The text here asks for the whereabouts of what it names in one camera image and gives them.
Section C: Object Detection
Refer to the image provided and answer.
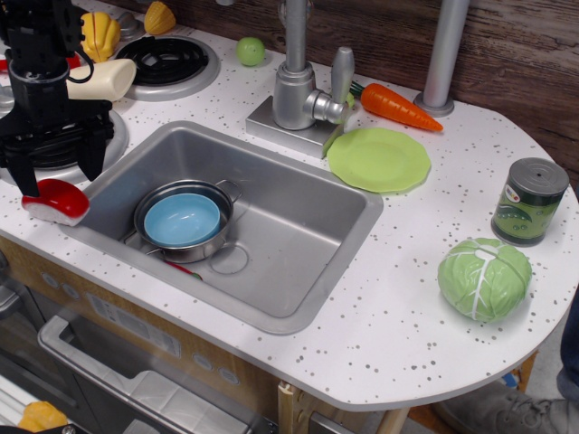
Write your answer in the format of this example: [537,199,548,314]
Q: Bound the orange toy carrot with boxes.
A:
[350,81,443,132]

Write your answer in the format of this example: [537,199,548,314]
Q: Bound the light blue toy bowl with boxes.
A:
[144,193,221,247]

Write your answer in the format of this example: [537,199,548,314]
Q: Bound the green toy apple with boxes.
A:
[235,37,265,67]

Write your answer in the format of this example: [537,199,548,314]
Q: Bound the silver toy faucet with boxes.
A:
[246,1,355,159]

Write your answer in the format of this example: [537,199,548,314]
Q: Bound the silver vertical pole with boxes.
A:
[414,0,470,118]

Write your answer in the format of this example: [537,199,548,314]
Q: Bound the red white toy sushi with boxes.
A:
[21,178,90,226]

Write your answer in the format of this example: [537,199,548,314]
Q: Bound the green toy cabbage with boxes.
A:
[438,238,532,323]

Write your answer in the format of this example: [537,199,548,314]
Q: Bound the yellow toy bell pepper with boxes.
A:
[81,12,120,62]

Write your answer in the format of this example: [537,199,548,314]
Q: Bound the red toy utensil under pot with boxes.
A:
[164,260,203,281]

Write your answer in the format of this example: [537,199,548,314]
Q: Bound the light green toy plate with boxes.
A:
[327,127,432,193]

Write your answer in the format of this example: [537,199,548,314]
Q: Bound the black stove burner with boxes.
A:
[117,36,220,102]
[0,108,130,186]

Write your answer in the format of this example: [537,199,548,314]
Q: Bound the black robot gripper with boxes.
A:
[1,68,113,197]

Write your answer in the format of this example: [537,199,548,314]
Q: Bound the silver metal pot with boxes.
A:
[133,180,242,264]

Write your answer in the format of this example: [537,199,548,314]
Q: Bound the silver oven door handle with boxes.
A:
[38,316,279,433]

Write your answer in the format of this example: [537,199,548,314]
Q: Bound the middle black stove burner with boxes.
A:
[117,36,220,102]

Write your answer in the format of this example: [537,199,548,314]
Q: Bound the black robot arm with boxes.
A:
[1,1,114,197]

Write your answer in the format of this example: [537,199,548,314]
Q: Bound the green toy pea can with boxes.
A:
[491,157,569,247]

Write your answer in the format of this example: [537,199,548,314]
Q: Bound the silver toy sink basin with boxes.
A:
[68,121,383,335]

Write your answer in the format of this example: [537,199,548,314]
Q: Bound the grey shoe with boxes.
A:
[432,382,578,433]

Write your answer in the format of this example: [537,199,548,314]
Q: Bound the front black stove burner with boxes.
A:
[0,108,130,186]

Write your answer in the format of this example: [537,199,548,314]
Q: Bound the yellow toy on floor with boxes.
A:
[17,401,68,433]

